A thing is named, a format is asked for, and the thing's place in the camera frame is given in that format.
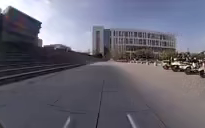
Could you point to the grey paved plaza ground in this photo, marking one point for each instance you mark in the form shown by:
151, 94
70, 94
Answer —
123, 86

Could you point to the pale multi-storey building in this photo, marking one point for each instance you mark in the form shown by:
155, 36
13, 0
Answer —
136, 38

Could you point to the row of trees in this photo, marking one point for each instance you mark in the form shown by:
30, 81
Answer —
146, 54

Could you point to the low distant building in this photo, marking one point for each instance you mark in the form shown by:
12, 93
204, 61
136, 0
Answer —
57, 47

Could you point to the wide stone steps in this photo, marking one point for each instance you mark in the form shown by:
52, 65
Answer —
20, 71

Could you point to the row of parked scooters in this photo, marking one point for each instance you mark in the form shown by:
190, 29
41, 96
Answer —
190, 65

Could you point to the dark building with coloured facade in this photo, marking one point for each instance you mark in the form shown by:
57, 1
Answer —
13, 28

